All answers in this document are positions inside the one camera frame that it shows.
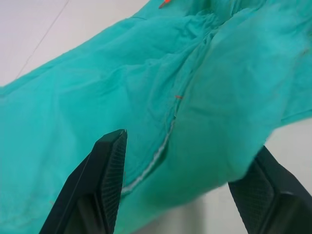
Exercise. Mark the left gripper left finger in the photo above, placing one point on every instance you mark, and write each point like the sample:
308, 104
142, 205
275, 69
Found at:
92, 190

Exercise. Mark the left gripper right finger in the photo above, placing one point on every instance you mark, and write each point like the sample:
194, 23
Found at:
275, 195

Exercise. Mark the green shorts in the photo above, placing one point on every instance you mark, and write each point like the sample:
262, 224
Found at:
146, 85

